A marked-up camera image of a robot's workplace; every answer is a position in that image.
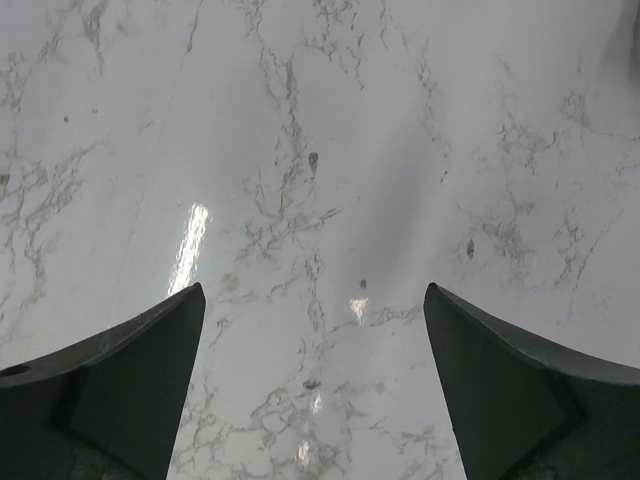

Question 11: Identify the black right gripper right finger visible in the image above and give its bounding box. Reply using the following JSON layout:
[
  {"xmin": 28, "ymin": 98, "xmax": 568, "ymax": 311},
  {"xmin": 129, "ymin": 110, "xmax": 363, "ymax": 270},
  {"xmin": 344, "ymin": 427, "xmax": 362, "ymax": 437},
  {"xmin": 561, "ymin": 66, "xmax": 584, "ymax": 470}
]
[{"xmin": 424, "ymin": 283, "xmax": 639, "ymax": 479}]

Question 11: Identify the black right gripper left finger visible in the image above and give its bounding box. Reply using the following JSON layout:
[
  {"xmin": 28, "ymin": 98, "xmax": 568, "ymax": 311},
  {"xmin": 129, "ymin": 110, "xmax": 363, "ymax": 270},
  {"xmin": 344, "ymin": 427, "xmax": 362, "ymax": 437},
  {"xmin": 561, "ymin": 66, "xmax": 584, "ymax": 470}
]
[{"xmin": 1, "ymin": 283, "xmax": 206, "ymax": 479}]

